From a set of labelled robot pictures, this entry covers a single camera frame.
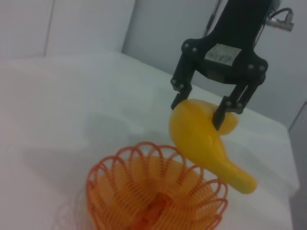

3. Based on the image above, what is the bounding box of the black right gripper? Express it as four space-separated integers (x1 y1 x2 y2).
170 0 269 132

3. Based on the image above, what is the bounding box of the yellow banana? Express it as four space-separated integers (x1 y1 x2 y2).
169 98 258 195

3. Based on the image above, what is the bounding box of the orange wire basket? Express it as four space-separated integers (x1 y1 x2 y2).
85 141 228 230

